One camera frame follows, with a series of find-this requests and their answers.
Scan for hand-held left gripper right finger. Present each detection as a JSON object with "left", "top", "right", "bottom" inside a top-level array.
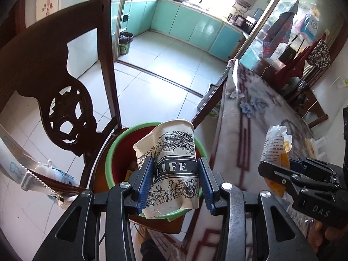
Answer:
[{"left": 197, "top": 158, "right": 318, "bottom": 261}]

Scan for plaid hanging cloth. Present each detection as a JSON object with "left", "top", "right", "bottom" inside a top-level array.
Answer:
[{"left": 262, "top": 0, "right": 299, "bottom": 58}]

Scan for black white patterned bag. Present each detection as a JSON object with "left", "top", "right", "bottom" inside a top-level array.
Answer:
[{"left": 307, "top": 39, "right": 331, "bottom": 68}]

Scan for dark wooden side table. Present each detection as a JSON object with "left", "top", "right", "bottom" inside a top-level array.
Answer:
[{"left": 283, "top": 82, "right": 329, "bottom": 128}]

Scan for small white blue pouch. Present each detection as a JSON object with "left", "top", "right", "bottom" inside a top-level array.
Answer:
[{"left": 35, "top": 160, "right": 79, "bottom": 188}]

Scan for green white carton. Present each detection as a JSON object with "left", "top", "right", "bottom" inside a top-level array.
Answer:
[{"left": 208, "top": 100, "right": 221, "bottom": 118}]

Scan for person's right hand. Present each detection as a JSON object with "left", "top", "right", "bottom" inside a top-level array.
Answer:
[{"left": 307, "top": 217, "right": 348, "bottom": 254}]

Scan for teal kitchen cabinets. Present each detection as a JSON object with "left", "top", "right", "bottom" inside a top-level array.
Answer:
[{"left": 124, "top": 0, "right": 245, "bottom": 62}]

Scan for orange snack packet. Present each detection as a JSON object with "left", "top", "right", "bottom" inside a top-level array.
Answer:
[{"left": 259, "top": 125, "right": 293, "bottom": 199}]

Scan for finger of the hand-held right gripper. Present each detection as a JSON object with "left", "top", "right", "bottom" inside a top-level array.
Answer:
[
  {"left": 289, "top": 157, "right": 340, "bottom": 181},
  {"left": 258, "top": 161, "right": 302, "bottom": 196}
]

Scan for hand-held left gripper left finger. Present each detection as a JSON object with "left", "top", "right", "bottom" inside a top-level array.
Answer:
[{"left": 33, "top": 156, "right": 155, "bottom": 261}]

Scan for floral printed paper cup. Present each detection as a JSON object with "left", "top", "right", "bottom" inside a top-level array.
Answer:
[{"left": 133, "top": 119, "right": 200, "bottom": 219}]

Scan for dark red cloth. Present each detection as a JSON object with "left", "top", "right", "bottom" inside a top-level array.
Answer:
[{"left": 274, "top": 46, "right": 313, "bottom": 87}]

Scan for white bag with bead strap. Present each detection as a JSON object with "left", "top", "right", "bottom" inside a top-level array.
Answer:
[{"left": 0, "top": 135, "right": 82, "bottom": 196}]

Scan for black kitchen waste bin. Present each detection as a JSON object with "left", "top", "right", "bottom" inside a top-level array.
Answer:
[{"left": 119, "top": 32, "right": 134, "bottom": 55}]

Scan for pink wall sticker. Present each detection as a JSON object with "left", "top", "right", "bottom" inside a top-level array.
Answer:
[{"left": 42, "top": 0, "right": 55, "bottom": 17}]

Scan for black trolley bag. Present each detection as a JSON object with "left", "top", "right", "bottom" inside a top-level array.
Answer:
[{"left": 279, "top": 35, "right": 305, "bottom": 64}]

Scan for floral table cover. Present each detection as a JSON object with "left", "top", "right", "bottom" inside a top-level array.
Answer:
[{"left": 182, "top": 60, "right": 348, "bottom": 261}]

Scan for dark carved wooden chair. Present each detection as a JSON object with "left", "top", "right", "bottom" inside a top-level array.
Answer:
[{"left": 0, "top": 0, "right": 188, "bottom": 236}]

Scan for red bucket with green rim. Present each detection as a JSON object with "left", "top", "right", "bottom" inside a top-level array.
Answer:
[{"left": 105, "top": 122, "right": 208, "bottom": 222}]

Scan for blue white hanging bag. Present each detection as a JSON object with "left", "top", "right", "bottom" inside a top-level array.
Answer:
[{"left": 295, "top": 13, "right": 320, "bottom": 41}]

